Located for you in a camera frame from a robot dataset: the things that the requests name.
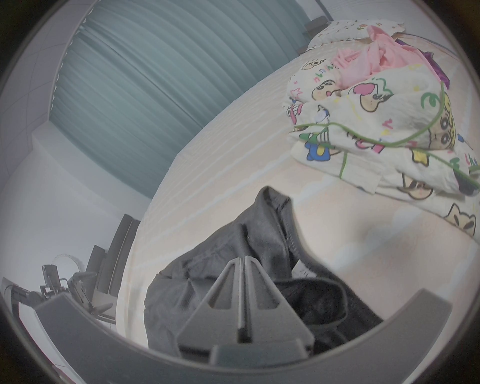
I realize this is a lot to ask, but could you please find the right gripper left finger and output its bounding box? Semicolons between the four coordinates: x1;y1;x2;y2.
176;258;245;366

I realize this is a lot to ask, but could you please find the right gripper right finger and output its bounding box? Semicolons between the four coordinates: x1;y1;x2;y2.
244;256;316;366

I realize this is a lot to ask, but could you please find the black T-shirt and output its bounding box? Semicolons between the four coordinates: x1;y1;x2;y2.
143;186;385;358

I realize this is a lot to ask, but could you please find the bed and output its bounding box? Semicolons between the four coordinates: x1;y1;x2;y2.
114;0;480;357

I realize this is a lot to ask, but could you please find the white printed pyjama garment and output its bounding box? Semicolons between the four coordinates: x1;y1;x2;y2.
286;56;480;238

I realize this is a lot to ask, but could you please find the pink garment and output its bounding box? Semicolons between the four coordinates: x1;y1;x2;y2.
332;24;433;89

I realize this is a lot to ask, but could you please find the white printed pillow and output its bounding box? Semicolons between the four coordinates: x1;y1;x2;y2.
307;17;407;52

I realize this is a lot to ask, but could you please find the grey bedside table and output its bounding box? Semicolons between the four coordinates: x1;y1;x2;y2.
296;15;331;55

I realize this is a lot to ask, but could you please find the purple garment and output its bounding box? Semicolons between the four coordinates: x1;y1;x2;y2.
397;35;451;84

